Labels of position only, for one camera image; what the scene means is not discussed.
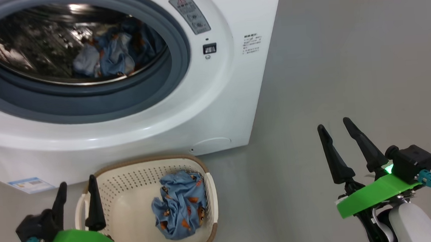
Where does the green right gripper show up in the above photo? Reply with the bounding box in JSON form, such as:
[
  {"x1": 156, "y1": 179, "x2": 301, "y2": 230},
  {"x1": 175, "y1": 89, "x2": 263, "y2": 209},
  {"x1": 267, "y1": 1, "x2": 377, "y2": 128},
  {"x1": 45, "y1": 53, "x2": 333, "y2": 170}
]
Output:
[{"x1": 317, "y1": 112, "x2": 426, "y2": 242}]

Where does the blue garment with orange prints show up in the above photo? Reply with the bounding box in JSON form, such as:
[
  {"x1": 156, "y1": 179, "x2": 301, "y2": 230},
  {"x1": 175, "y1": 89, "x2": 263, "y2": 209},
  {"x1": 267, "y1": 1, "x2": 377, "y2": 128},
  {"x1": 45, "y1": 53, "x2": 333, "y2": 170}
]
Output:
[{"x1": 149, "y1": 169, "x2": 210, "y2": 242}]

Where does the cream orange blue garment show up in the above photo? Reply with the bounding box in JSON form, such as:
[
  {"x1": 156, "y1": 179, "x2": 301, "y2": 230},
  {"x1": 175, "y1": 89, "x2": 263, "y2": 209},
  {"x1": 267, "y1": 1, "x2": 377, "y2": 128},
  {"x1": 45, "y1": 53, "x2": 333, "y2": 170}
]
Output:
[{"x1": 70, "y1": 16, "x2": 168, "y2": 80}]

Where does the white front-load washing machine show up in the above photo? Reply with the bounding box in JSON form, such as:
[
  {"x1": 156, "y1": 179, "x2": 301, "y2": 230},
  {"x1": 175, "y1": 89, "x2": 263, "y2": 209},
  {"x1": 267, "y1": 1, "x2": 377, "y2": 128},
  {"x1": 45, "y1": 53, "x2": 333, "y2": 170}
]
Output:
[{"x1": 0, "y1": 0, "x2": 296, "y2": 192}]

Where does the steel perforated washer drum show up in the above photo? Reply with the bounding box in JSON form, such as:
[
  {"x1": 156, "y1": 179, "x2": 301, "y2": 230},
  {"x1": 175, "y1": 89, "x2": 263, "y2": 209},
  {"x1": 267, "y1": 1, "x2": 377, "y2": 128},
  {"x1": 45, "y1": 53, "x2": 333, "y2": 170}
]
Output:
[{"x1": 0, "y1": 0, "x2": 171, "y2": 91}]

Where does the cream perforated laundry basket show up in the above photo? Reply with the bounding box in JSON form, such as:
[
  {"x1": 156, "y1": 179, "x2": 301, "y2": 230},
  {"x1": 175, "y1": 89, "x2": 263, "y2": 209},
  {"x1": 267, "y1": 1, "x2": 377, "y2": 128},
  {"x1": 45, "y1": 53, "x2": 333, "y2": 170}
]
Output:
[{"x1": 70, "y1": 152, "x2": 221, "y2": 242}]

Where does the blue energy label sticker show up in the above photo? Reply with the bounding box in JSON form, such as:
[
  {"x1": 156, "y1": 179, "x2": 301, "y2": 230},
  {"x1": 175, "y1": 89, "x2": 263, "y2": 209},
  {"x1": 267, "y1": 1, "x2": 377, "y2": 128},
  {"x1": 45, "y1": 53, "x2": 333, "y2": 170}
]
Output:
[{"x1": 7, "y1": 176, "x2": 57, "y2": 195}]

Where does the round white filter cover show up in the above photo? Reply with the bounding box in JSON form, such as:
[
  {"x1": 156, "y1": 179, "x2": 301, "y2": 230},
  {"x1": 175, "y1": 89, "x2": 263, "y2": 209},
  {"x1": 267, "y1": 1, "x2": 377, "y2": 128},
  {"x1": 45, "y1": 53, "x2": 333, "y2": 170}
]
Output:
[{"x1": 191, "y1": 136, "x2": 233, "y2": 156}]

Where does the grey warning label sticker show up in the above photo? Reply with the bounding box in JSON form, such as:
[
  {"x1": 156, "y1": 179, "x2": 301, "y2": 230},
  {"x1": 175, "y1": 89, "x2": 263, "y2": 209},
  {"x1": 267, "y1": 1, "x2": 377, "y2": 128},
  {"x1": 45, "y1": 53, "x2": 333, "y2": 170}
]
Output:
[{"x1": 169, "y1": 0, "x2": 212, "y2": 37}]

